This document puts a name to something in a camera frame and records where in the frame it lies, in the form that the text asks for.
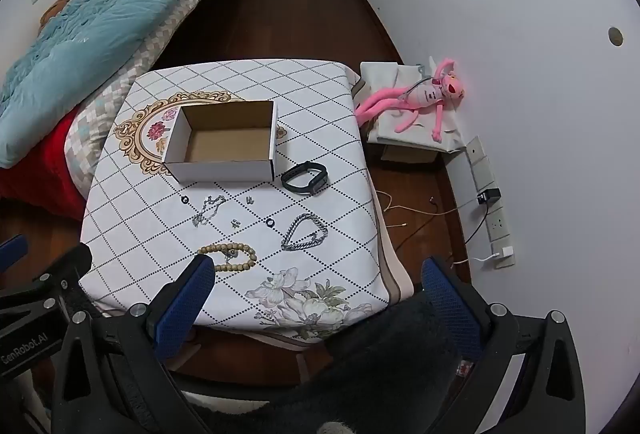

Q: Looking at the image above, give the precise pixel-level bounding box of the wooden bead bracelet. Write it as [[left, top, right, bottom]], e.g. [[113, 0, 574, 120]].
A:
[[196, 241, 258, 272]]

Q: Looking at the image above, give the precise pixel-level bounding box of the white cable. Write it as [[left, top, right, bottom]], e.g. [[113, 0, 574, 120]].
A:
[[447, 253, 501, 267]]

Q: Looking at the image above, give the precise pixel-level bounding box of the red cloth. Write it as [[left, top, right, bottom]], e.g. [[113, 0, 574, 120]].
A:
[[0, 109, 88, 220]]

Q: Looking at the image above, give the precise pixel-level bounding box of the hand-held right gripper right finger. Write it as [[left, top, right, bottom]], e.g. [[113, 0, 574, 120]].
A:
[[421, 255, 587, 434]]

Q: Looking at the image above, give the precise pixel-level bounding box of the black cable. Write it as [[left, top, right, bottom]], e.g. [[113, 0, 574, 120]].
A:
[[462, 201, 493, 247]]

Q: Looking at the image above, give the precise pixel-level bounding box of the chunky silver chain bracelet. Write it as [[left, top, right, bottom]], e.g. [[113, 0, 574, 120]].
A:
[[281, 214, 329, 251]]

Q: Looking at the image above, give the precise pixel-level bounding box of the pink panther plush toy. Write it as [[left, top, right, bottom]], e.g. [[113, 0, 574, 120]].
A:
[[355, 58, 466, 144]]

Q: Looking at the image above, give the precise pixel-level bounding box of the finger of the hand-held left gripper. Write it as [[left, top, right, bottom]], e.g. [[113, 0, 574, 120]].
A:
[[0, 243, 94, 315], [0, 234, 28, 272]]

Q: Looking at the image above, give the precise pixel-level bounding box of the beige floor cable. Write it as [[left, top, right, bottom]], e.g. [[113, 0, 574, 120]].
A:
[[375, 189, 481, 229]]

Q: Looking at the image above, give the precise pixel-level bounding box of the light blue quilt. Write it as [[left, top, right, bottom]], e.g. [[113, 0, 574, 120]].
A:
[[0, 0, 253, 170]]

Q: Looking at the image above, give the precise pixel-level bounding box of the thin silver necklace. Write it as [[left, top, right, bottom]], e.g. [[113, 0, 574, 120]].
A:
[[192, 195, 226, 227]]

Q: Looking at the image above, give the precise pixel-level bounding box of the checkered bed mattress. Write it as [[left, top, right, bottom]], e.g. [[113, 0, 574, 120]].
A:
[[65, 0, 241, 195]]

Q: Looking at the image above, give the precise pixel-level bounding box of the white wall outlet strip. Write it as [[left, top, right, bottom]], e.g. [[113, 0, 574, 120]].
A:
[[465, 135, 516, 270]]

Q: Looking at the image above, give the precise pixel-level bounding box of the white cardboard box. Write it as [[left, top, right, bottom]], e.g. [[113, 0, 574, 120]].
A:
[[162, 100, 278, 182]]

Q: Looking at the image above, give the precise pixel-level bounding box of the white cloth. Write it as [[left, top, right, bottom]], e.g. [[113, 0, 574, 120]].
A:
[[352, 61, 468, 154]]

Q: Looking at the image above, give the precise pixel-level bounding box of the black smart band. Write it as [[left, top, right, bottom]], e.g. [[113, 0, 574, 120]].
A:
[[281, 161, 329, 193]]

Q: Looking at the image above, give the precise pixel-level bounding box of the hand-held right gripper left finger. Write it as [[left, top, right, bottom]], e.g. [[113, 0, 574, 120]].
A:
[[51, 254, 217, 434]]

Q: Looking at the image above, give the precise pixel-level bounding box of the brown object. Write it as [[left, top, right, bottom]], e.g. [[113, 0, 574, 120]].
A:
[[40, 0, 71, 25]]

